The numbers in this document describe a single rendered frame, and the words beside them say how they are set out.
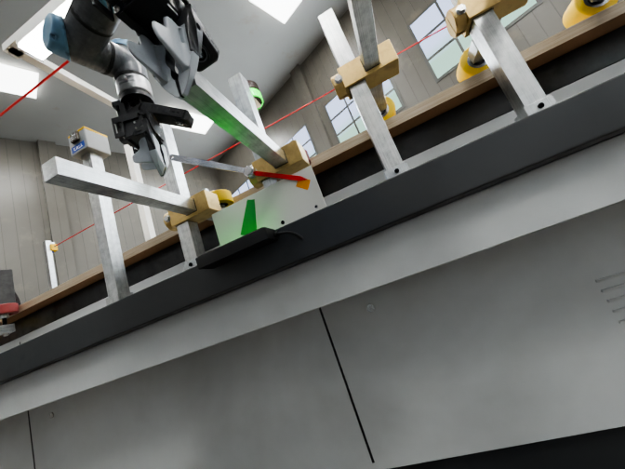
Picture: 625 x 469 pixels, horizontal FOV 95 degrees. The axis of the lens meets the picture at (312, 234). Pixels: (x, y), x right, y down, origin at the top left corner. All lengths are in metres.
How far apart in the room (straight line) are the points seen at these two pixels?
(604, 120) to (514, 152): 0.12
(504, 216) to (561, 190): 0.09
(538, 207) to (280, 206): 0.47
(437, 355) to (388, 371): 0.13
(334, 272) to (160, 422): 0.82
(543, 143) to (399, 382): 0.59
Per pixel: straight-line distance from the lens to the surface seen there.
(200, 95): 0.43
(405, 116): 0.81
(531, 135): 0.61
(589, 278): 0.86
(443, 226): 0.58
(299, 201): 0.60
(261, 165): 0.66
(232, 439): 1.05
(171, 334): 0.81
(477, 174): 0.57
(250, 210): 0.65
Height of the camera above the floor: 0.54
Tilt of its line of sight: 12 degrees up
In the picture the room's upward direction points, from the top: 20 degrees counter-clockwise
